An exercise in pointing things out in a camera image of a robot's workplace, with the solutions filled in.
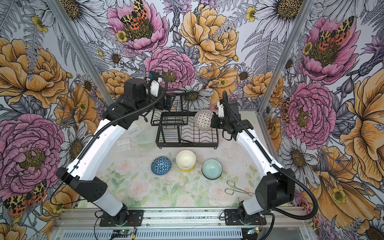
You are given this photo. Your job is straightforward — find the blue patterned bowl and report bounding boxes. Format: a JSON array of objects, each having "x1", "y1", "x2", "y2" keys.
[{"x1": 151, "y1": 156, "x2": 172, "y2": 176}]

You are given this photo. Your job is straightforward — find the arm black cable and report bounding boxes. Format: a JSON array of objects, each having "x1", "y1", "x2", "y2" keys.
[
  {"x1": 49, "y1": 73, "x2": 169, "y2": 208},
  {"x1": 221, "y1": 90, "x2": 319, "y2": 221}
]

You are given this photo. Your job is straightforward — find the black white patterned bowl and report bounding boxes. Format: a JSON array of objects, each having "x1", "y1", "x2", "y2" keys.
[{"x1": 194, "y1": 110, "x2": 214, "y2": 131}]

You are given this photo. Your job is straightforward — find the black wire dish rack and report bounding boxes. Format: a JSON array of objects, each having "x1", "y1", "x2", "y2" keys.
[{"x1": 151, "y1": 91, "x2": 219, "y2": 149}]

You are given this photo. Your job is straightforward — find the metal tongs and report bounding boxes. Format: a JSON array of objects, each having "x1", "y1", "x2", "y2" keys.
[{"x1": 224, "y1": 180, "x2": 255, "y2": 196}]

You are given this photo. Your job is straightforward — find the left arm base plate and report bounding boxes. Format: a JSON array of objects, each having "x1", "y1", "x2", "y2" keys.
[{"x1": 100, "y1": 210, "x2": 144, "y2": 227}]

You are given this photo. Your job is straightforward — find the cream white bowl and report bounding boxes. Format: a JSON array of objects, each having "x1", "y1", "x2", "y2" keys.
[{"x1": 176, "y1": 150, "x2": 196, "y2": 171}]

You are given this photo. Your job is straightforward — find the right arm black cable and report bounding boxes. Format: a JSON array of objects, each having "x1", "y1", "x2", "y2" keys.
[{"x1": 221, "y1": 90, "x2": 319, "y2": 221}]

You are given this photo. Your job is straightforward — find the clear ribbed plastic packet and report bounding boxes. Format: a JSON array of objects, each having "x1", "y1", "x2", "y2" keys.
[{"x1": 116, "y1": 136, "x2": 131, "y2": 152}]

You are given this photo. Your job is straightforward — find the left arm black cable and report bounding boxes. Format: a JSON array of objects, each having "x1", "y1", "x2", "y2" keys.
[{"x1": 49, "y1": 73, "x2": 169, "y2": 208}]

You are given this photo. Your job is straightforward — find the mint green bowl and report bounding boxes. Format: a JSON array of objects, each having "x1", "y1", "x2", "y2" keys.
[{"x1": 202, "y1": 159, "x2": 223, "y2": 180}]

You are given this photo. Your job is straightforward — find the clear square plastic packet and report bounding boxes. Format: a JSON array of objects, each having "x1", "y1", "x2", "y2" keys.
[{"x1": 126, "y1": 121, "x2": 141, "y2": 137}]

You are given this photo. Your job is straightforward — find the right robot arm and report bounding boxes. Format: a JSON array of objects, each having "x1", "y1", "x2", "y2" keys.
[{"x1": 211, "y1": 100, "x2": 296, "y2": 223}]

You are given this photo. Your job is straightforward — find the aluminium mounting rail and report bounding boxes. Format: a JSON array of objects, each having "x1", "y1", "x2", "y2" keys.
[{"x1": 54, "y1": 208, "x2": 311, "y2": 230}]

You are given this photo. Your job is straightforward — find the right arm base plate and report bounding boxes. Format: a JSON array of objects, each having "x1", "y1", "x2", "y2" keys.
[{"x1": 224, "y1": 209, "x2": 267, "y2": 226}]

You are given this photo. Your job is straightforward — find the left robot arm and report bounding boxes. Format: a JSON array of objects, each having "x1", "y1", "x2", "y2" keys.
[{"x1": 56, "y1": 71, "x2": 168, "y2": 226}]

